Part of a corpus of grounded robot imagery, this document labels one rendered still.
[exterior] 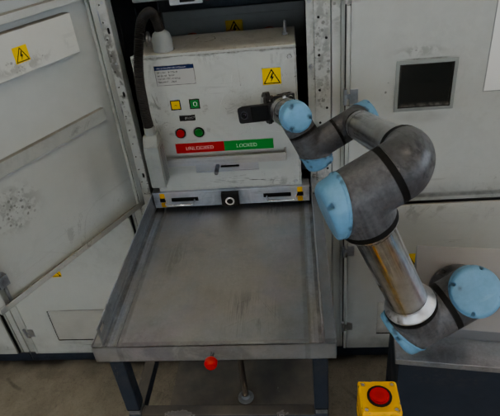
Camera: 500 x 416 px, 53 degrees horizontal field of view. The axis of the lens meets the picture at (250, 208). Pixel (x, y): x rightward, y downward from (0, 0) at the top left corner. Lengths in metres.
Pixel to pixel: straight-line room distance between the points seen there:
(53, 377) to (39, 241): 1.05
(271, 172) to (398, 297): 0.74
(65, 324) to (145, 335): 1.07
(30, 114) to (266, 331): 0.87
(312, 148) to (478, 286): 0.50
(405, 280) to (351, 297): 1.03
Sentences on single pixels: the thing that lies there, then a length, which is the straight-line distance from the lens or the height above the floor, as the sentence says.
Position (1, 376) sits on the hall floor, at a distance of 2.70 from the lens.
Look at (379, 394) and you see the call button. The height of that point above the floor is 0.91.
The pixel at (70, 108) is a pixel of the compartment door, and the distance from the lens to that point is 1.63.
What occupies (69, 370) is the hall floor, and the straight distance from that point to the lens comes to 2.57.
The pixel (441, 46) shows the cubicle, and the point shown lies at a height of 1.34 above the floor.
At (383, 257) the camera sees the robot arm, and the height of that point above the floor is 1.17.
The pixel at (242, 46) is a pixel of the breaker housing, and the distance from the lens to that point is 1.57.
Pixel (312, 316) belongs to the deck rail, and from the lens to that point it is 1.34.
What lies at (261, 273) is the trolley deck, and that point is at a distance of 1.48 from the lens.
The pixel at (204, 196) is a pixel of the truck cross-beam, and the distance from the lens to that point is 1.75.
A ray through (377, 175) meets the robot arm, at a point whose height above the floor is 1.36.
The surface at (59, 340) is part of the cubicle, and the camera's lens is 2.50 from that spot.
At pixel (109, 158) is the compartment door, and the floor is 1.06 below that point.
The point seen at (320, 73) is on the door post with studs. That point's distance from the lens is 1.62.
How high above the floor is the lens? 1.81
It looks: 33 degrees down
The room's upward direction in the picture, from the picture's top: 6 degrees counter-clockwise
